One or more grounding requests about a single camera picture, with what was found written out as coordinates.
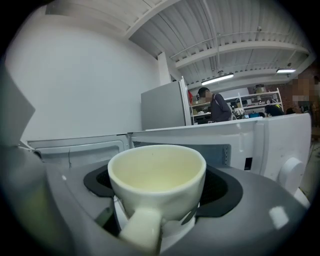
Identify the white storage shelf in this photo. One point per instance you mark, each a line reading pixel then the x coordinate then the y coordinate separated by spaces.
pixel 252 100

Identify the ceiling tube light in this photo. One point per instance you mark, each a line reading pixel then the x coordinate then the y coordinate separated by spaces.
pixel 286 71
pixel 217 78

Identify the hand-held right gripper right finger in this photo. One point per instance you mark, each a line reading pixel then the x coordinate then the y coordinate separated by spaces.
pixel 250 215

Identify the cream ceramic mug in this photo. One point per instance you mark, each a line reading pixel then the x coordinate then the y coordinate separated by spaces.
pixel 155 195

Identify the white microwave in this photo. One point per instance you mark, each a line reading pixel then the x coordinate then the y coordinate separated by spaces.
pixel 272 140

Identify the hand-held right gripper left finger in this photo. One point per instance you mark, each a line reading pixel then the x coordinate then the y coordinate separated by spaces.
pixel 82 212

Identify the grey refrigerator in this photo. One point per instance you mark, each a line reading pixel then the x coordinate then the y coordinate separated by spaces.
pixel 162 105

